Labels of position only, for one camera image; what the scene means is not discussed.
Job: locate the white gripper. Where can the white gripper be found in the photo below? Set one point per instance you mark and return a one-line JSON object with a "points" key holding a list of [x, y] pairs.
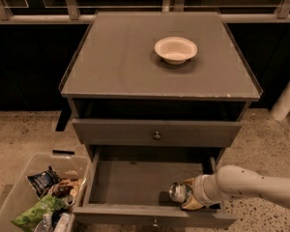
{"points": [[200, 188]]}

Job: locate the crushed 7up can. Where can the crushed 7up can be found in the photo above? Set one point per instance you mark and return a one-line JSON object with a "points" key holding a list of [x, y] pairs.
{"points": [[179, 192]]}

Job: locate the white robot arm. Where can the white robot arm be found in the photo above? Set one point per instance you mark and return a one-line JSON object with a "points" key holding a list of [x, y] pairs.
{"points": [[230, 182]]}

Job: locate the open grey middle drawer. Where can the open grey middle drawer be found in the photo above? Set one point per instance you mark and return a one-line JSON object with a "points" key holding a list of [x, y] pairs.
{"points": [[129, 185]]}

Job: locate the grey drawer cabinet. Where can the grey drawer cabinet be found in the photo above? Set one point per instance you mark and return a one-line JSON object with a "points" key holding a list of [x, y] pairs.
{"points": [[118, 75]]}

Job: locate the closed grey top drawer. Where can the closed grey top drawer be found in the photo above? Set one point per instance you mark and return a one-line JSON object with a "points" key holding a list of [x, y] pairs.
{"points": [[117, 132]]}

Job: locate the brown snack bag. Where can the brown snack bag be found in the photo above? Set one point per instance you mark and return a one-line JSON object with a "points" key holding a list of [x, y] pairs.
{"points": [[66, 187]]}

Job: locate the white snack packet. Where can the white snack packet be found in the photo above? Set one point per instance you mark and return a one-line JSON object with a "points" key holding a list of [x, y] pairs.
{"points": [[62, 224]]}

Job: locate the white paper bowl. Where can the white paper bowl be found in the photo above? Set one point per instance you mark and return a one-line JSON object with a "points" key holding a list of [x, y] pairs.
{"points": [[175, 50]]}

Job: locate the clear plastic storage bin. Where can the clear plastic storage bin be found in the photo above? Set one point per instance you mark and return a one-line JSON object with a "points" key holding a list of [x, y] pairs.
{"points": [[22, 196]]}

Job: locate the clear plastic bottle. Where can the clear plastic bottle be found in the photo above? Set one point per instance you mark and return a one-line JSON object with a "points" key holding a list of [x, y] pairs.
{"points": [[46, 224]]}

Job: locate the dark blue snack bag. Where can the dark blue snack bag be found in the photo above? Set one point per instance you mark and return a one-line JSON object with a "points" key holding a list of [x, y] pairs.
{"points": [[43, 181]]}

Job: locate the green snack bag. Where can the green snack bag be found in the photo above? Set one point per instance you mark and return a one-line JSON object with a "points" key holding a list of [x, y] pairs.
{"points": [[28, 220]]}

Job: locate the metal railing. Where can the metal railing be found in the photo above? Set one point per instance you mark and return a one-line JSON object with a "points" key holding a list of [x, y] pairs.
{"points": [[57, 11]]}

